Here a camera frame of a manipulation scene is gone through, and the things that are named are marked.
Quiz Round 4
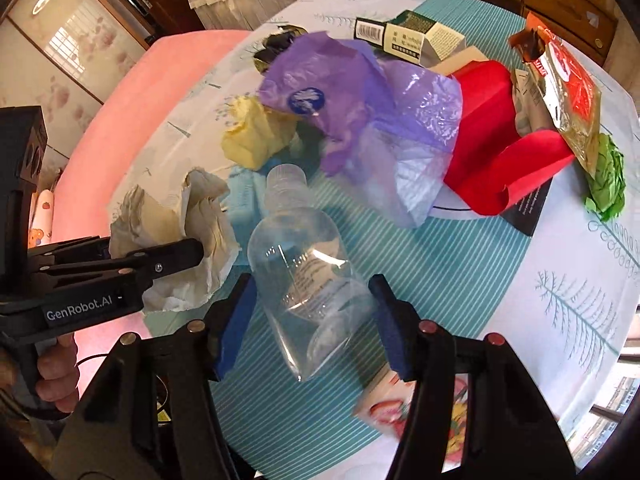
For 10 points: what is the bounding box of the clear plastic bottle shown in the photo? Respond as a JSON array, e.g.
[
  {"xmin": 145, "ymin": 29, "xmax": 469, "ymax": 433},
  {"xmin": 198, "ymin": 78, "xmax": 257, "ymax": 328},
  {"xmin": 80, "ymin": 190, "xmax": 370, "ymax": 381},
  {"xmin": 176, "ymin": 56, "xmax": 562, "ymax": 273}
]
[{"xmin": 247, "ymin": 164, "xmax": 374, "ymax": 382}]

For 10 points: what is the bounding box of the person's left hand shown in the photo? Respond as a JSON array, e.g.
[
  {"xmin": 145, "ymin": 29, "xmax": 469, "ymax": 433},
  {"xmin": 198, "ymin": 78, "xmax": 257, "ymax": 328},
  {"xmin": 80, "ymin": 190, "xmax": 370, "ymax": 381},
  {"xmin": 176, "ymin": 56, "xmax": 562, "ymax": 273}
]
[{"xmin": 36, "ymin": 334, "xmax": 80, "ymax": 414}]

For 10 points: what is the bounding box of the dark green cigarette box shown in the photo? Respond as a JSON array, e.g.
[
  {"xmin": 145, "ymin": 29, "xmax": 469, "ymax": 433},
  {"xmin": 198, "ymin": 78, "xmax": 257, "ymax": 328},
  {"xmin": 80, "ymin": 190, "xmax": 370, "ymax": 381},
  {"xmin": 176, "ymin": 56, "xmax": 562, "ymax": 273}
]
[{"xmin": 354, "ymin": 10, "xmax": 466, "ymax": 68}]

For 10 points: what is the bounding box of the tree patterned bedsheet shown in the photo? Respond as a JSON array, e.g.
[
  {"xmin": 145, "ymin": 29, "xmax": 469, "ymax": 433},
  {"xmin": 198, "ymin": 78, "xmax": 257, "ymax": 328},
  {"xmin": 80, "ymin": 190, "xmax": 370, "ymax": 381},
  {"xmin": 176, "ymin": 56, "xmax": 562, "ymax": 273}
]
[{"xmin": 108, "ymin": 0, "xmax": 639, "ymax": 479}]

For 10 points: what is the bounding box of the yellow paper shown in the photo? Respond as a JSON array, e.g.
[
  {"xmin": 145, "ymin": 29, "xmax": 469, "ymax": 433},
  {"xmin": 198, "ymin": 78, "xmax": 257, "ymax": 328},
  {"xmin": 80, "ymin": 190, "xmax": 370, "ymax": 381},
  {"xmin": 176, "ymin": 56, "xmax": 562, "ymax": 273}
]
[{"xmin": 221, "ymin": 96, "xmax": 298, "ymax": 171}]

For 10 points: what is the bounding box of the light blue tissue pack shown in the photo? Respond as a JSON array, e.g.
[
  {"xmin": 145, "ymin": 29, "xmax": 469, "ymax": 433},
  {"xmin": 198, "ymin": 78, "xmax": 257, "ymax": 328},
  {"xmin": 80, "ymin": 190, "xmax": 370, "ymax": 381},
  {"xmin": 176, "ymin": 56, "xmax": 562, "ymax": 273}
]
[{"xmin": 224, "ymin": 166, "xmax": 267, "ymax": 238}]

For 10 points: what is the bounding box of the colourful printed card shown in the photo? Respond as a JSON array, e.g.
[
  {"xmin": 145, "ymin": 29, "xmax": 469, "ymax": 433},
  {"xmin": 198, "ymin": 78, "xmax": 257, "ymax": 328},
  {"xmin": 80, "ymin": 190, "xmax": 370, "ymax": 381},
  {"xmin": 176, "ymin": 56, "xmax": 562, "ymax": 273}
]
[{"xmin": 352, "ymin": 365, "xmax": 469, "ymax": 466}]

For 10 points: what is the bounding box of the white paper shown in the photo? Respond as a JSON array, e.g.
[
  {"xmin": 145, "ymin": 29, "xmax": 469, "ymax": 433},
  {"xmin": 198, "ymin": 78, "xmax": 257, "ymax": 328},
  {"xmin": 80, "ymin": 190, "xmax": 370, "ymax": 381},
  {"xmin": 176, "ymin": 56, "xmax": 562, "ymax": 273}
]
[{"xmin": 110, "ymin": 168, "xmax": 240, "ymax": 312}]

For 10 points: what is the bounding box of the purple plastic bag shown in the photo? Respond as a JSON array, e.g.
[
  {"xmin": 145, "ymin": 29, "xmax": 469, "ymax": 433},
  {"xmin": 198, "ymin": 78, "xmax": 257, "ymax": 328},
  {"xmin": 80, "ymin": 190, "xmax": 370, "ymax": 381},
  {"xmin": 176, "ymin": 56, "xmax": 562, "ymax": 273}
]
[{"xmin": 258, "ymin": 32, "xmax": 463, "ymax": 229}]

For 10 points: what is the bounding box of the pink blanket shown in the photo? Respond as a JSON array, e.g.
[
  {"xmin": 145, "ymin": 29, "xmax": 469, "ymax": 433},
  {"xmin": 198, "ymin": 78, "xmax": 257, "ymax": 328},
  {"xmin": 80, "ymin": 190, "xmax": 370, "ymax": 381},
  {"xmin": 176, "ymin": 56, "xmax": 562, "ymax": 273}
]
[{"xmin": 49, "ymin": 29, "xmax": 252, "ymax": 396}]

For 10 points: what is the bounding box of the foil snack wrapper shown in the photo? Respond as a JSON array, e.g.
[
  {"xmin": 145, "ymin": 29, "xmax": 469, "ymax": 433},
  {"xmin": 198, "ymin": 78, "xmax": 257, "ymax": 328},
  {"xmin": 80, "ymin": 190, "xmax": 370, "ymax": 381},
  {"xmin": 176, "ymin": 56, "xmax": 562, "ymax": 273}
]
[{"xmin": 509, "ymin": 13, "xmax": 601, "ymax": 177}]

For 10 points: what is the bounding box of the black booklet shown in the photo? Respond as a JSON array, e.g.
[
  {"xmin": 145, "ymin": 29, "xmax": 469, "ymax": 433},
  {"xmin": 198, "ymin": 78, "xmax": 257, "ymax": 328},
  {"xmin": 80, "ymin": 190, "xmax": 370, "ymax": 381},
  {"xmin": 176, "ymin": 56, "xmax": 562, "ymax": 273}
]
[{"xmin": 501, "ymin": 179, "xmax": 552, "ymax": 237}]

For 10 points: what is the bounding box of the black crumpled wrapper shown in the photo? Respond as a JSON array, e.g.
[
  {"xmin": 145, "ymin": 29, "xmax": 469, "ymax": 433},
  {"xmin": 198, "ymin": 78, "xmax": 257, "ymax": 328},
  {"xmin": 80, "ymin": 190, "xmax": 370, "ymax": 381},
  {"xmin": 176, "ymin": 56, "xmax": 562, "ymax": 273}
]
[{"xmin": 253, "ymin": 24, "xmax": 307, "ymax": 74}]

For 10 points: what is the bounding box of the red folded paper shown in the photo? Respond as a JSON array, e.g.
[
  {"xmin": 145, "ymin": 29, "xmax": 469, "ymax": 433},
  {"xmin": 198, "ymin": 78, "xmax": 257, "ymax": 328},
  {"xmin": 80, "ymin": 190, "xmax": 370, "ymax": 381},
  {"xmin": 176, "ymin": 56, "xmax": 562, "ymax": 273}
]
[{"xmin": 444, "ymin": 61, "xmax": 575, "ymax": 216}]

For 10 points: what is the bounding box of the white eye drop box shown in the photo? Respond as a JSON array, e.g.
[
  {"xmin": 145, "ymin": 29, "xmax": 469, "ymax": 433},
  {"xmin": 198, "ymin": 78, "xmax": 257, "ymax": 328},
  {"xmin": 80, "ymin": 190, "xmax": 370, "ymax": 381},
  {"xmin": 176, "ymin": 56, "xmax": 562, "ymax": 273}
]
[{"xmin": 511, "ymin": 68, "xmax": 555, "ymax": 136}]

